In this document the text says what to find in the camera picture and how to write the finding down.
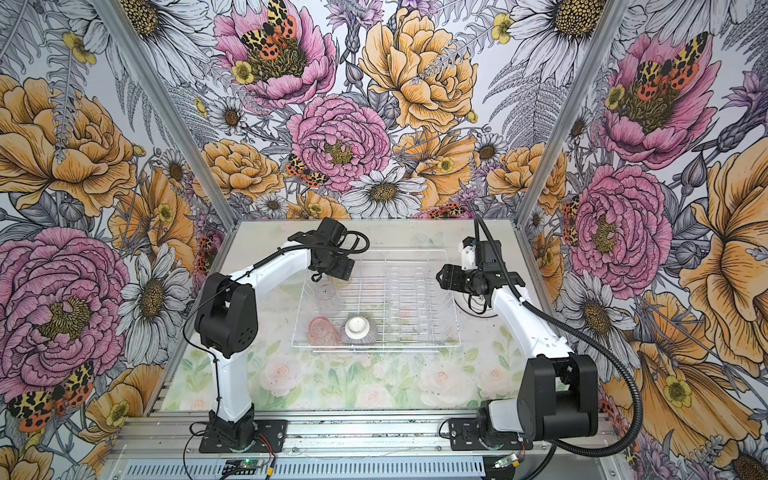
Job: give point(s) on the white ribbed bowl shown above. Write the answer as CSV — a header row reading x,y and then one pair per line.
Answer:
x,y
358,331

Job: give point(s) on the white wire dish rack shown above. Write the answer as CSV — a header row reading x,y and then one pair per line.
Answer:
x,y
395,288

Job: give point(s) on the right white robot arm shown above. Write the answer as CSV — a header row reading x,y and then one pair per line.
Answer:
x,y
557,397

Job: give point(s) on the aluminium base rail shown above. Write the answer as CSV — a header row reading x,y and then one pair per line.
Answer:
x,y
342,445

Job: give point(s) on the green circuit board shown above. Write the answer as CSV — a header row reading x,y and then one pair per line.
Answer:
x,y
241,467

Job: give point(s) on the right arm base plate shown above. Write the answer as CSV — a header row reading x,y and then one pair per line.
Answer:
x,y
464,434

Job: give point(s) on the aluminium corner post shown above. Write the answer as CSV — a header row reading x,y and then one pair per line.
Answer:
x,y
599,48
141,64

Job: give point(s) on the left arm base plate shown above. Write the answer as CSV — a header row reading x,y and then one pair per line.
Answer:
x,y
245,436

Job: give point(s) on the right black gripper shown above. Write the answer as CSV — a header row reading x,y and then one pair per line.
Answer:
x,y
450,277

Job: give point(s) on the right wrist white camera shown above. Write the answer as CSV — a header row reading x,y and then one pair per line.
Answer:
x,y
467,250

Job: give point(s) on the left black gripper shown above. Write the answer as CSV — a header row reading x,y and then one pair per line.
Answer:
x,y
341,271

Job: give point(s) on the clear glass cup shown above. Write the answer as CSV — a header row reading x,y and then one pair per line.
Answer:
x,y
327,296

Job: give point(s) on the aluminium corner post left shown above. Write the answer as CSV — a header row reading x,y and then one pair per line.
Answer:
x,y
141,64

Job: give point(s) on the pink glass cup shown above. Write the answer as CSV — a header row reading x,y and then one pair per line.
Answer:
x,y
322,333

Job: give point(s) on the aluminium corner post right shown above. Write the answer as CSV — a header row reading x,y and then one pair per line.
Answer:
x,y
599,48

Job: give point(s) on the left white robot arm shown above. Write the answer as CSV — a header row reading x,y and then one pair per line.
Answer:
x,y
226,318

